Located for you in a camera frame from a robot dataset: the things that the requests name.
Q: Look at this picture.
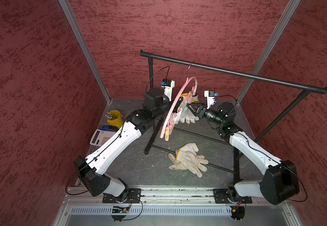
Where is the right controller board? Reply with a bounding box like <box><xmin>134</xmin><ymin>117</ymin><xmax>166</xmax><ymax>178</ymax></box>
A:
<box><xmin>231</xmin><ymin>206</ymin><xmax>245</xmax><ymax>221</ymax></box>

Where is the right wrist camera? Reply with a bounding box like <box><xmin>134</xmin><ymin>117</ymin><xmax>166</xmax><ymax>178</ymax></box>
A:
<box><xmin>204</xmin><ymin>90</ymin><xmax>219</xmax><ymax>109</ymax></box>

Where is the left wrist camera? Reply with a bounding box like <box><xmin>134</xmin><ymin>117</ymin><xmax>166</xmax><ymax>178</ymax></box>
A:
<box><xmin>161</xmin><ymin>79</ymin><xmax>175</xmax><ymax>101</ymax></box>

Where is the pink calculator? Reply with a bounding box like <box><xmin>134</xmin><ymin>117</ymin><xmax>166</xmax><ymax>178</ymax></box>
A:
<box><xmin>90</xmin><ymin>130</ymin><xmax>116</xmax><ymax>147</ymax></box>

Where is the blue stapler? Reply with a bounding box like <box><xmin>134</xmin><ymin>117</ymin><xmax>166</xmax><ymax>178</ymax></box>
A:
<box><xmin>98</xmin><ymin>125</ymin><xmax>119</xmax><ymax>132</ymax></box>

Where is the left controller board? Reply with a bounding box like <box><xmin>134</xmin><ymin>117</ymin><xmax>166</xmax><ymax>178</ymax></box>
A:
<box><xmin>112</xmin><ymin>206</ymin><xmax>130</xmax><ymax>214</ymax></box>

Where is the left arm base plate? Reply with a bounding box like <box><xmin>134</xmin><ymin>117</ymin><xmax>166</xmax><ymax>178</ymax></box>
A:
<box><xmin>102</xmin><ymin>188</ymin><xmax>142</xmax><ymax>204</ymax></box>

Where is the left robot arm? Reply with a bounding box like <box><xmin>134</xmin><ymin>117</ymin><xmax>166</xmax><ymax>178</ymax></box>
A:
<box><xmin>74</xmin><ymin>88</ymin><xmax>173</xmax><ymax>202</ymax></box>

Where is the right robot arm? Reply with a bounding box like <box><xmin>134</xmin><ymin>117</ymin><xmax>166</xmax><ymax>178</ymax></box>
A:
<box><xmin>187</xmin><ymin>102</ymin><xmax>300</xmax><ymax>205</ymax></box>

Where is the white work glove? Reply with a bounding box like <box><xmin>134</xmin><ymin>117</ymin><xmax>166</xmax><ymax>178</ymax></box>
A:
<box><xmin>179</xmin><ymin>109</ymin><xmax>199</xmax><ymax>124</ymax></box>

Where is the pink clip hanger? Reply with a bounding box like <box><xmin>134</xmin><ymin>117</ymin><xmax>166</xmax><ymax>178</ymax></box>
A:
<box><xmin>160</xmin><ymin>61</ymin><xmax>198</xmax><ymax>141</ymax></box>

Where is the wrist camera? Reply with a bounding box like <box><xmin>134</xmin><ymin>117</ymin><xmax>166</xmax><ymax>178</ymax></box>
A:
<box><xmin>204</xmin><ymin>90</ymin><xmax>219</xmax><ymax>109</ymax></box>
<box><xmin>161</xmin><ymin>79</ymin><xmax>175</xmax><ymax>101</ymax></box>

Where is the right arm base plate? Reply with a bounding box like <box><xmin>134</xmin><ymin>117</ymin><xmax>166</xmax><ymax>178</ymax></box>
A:
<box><xmin>213</xmin><ymin>188</ymin><xmax>252</xmax><ymax>205</ymax></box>

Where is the controller board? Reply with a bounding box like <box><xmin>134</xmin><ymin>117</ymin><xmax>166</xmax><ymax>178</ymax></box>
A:
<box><xmin>112</xmin><ymin>206</ymin><xmax>130</xmax><ymax>214</ymax></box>
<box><xmin>231</xmin><ymin>206</ymin><xmax>245</xmax><ymax>221</ymax></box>

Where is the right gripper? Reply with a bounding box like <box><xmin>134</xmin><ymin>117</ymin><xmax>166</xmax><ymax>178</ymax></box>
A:
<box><xmin>187</xmin><ymin>102</ymin><xmax>225</xmax><ymax>125</ymax></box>

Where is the black clothes rack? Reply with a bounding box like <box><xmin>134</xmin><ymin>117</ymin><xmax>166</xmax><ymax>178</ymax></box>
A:
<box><xmin>139</xmin><ymin>50</ymin><xmax>327</xmax><ymax>181</ymax></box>

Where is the yellow cup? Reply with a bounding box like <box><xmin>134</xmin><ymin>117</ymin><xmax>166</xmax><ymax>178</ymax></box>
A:
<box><xmin>105</xmin><ymin>110</ymin><xmax>123</xmax><ymax>129</ymax></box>

